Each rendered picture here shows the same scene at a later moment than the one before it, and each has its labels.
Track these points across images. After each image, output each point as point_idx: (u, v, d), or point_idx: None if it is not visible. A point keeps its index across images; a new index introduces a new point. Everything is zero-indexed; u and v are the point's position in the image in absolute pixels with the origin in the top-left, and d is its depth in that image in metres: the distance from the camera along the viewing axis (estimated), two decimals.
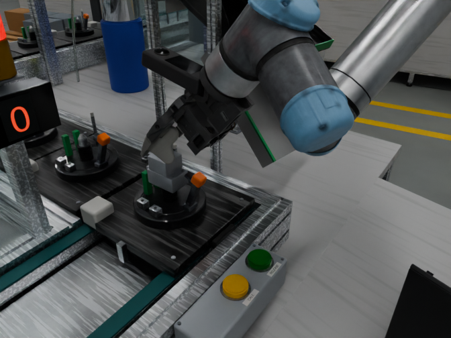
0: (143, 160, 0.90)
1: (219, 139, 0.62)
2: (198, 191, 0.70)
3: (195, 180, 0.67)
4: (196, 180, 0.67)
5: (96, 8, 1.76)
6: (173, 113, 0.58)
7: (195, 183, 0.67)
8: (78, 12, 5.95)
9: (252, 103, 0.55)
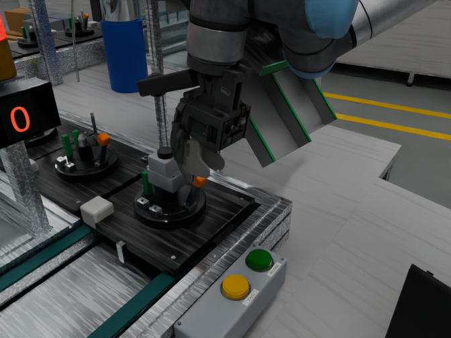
0: (143, 160, 0.90)
1: (237, 133, 0.55)
2: (198, 191, 0.70)
3: (195, 180, 0.67)
4: (196, 180, 0.67)
5: (96, 8, 1.76)
6: (177, 125, 0.55)
7: (195, 183, 0.67)
8: (78, 12, 5.95)
9: (249, 68, 0.51)
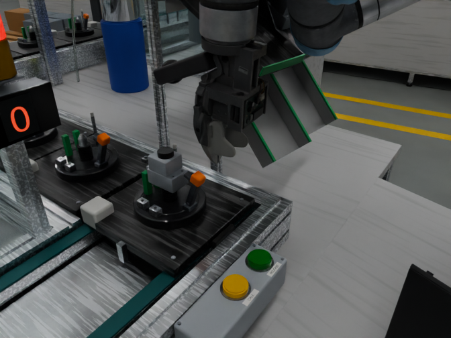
0: (143, 160, 0.90)
1: (258, 108, 0.57)
2: (198, 190, 0.70)
3: (194, 179, 0.67)
4: (196, 179, 0.67)
5: (96, 8, 1.76)
6: (198, 108, 0.56)
7: (194, 182, 0.67)
8: (78, 12, 5.95)
9: (264, 44, 0.51)
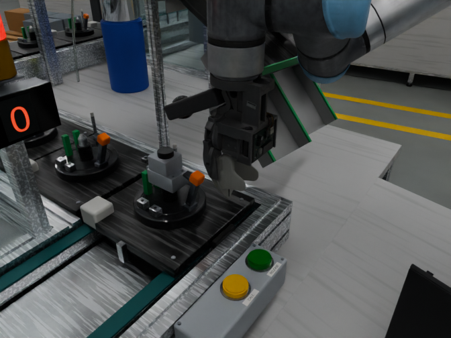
0: (143, 160, 0.90)
1: (268, 143, 0.56)
2: (197, 190, 0.70)
3: (194, 178, 0.67)
4: (194, 178, 0.67)
5: (96, 8, 1.76)
6: (208, 143, 0.56)
7: (193, 182, 0.67)
8: (78, 12, 5.95)
9: (272, 79, 0.52)
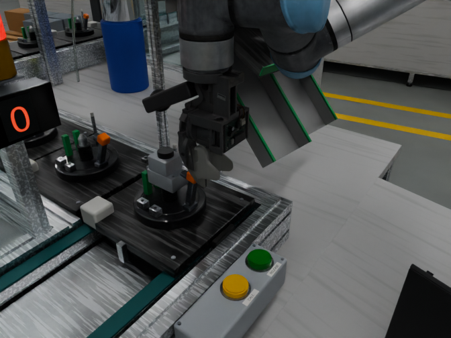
0: (143, 160, 0.90)
1: (239, 133, 0.59)
2: (196, 188, 0.70)
3: (190, 176, 0.67)
4: (191, 176, 0.67)
5: (96, 8, 1.76)
6: (182, 134, 0.59)
7: (190, 180, 0.68)
8: (78, 12, 5.95)
9: (241, 72, 0.54)
